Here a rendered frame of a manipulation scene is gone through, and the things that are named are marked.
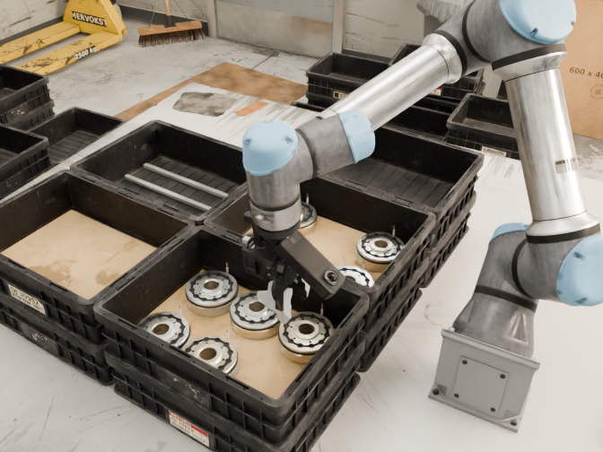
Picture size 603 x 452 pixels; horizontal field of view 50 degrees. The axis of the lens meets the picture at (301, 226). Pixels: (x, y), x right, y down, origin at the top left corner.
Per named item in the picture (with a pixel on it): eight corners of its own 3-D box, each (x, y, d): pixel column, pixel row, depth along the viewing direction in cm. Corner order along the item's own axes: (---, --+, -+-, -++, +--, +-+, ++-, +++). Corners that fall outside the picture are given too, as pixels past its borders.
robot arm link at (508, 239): (510, 302, 128) (530, 239, 129) (558, 311, 115) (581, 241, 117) (461, 282, 124) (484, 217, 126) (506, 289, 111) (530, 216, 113)
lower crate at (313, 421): (364, 380, 129) (368, 338, 121) (280, 498, 108) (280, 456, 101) (207, 305, 146) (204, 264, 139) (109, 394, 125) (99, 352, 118)
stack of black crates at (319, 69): (397, 128, 334) (405, 65, 314) (376, 153, 313) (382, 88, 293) (328, 111, 349) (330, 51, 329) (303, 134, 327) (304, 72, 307)
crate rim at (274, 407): (371, 305, 116) (373, 295, 115) (279, 421, 96) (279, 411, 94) (200, 232, 133) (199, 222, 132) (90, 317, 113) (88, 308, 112)
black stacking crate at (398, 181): (477, 195, 163) (485, 156, 156) (431, 257, 143) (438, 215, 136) (341, 152, 180) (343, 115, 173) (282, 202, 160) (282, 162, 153)
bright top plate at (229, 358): (249, 352, 114) (249, 349, 113) (212, 389, 107) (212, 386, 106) (205, 328, 118) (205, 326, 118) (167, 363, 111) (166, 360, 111)
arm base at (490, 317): (535, 364, 122) (551, 315, 123) (525, 357, 109) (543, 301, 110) (458, 337, 129) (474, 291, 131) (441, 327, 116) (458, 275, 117)
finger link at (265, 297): (262, 311, 111) (264, 268, 107) (291, 325, 109) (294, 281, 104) (251, 321, 109) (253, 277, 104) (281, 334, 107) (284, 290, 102)
